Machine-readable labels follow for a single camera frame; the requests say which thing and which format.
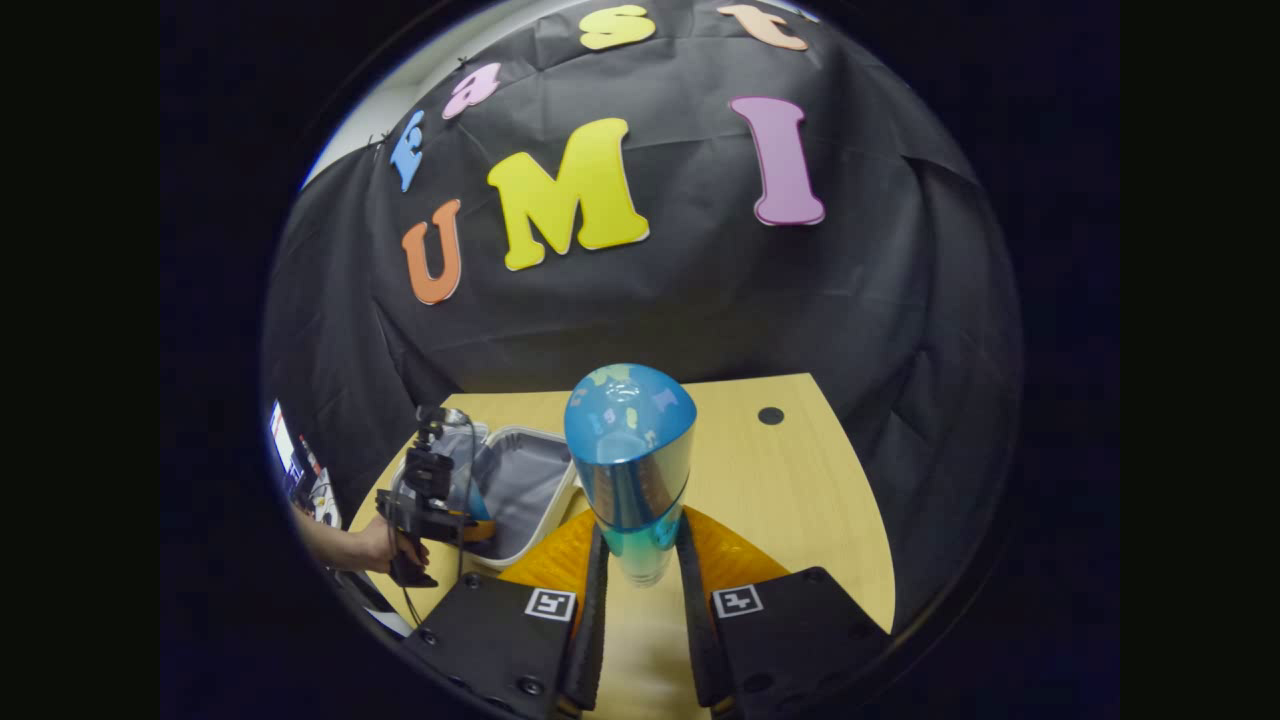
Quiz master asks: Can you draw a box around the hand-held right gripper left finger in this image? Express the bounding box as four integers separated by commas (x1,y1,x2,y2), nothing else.
400,508,611,720

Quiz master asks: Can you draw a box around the white suitcase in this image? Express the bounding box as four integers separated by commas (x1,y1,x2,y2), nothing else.
393,420,586,571

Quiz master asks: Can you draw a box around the black backdrop cloth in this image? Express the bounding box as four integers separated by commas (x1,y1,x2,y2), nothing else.
262,0,1026,641

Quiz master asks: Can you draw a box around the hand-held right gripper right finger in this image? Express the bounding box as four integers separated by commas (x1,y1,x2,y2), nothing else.
675,505,894,720

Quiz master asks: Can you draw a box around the background equipment clutter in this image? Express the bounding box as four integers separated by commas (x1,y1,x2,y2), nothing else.
268,398,346,531

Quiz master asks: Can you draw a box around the shiny blue bottle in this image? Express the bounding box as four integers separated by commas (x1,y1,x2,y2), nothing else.
563,363,698,588

